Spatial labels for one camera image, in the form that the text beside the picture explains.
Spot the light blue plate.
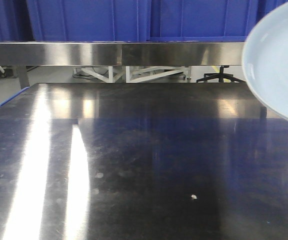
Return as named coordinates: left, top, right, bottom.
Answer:
left=242, top=2, right=288, bottom=121

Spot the steel shelf leg left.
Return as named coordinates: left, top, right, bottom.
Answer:
left=16, top=65, right=31, bottom=89

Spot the black office chair base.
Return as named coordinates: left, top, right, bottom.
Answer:
left=196, top=65, right=245, bottom=83

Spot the blue plastic crate middle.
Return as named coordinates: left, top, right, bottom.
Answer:
left=149, top=0, right=259, bottom=42

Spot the blue plastic crate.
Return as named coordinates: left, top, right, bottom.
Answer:
left=149, top=0, right=259, bottom=42
left=26, top=0, right=151, bottom=43

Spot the blue plastic crate left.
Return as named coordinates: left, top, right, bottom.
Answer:
left=26, top=0, right=151, bottom=43

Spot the blue crate far left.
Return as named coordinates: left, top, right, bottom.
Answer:
left=0, top=0, right=34, bottom=42

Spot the white metal frame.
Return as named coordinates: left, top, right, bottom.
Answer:
left=72, top=66, right=192, bottom=84

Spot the stainless steel shelf rail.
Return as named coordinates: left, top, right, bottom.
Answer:
left=0, top=41, right=244, bottom=67

